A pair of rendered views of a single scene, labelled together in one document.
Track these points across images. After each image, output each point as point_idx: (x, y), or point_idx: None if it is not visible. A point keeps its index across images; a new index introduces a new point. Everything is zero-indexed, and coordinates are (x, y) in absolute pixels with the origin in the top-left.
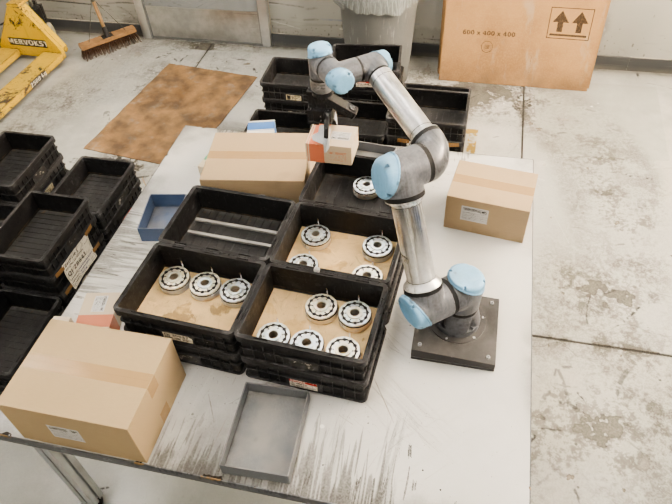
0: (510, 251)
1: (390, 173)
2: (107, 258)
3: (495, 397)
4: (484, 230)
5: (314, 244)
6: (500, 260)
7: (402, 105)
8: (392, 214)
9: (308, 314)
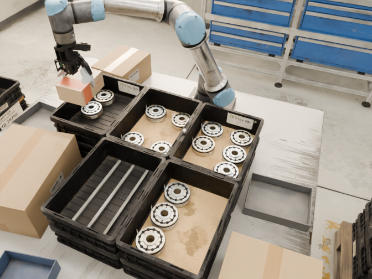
0: (156, 79)
1: (201, 19)
2: None
3: (251, 104)
4: (139, 82)
5: (143, 140)
6: (161, 84)
7: (137, 0)
8: (141, 91)
9: (210, 150)
